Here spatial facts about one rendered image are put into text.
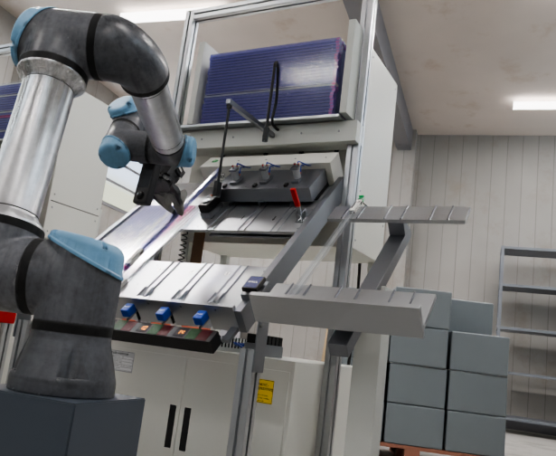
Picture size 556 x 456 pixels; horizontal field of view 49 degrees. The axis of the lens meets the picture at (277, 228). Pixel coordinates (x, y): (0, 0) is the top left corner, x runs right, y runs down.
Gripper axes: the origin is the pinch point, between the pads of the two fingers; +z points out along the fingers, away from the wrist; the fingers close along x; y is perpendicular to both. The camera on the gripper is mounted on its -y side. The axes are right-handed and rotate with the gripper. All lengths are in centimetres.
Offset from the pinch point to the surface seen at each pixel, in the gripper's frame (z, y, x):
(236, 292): 7.0, -20.4, -26.0
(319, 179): 15.5, 32.2, -28.2
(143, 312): 7.0, -29.1, -2.2
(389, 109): 32, 93, -32
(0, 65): 102, 345, 488
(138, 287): 6.8, -21.4, 4.0
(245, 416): 17, -46, -36
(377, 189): 46, 62, -32
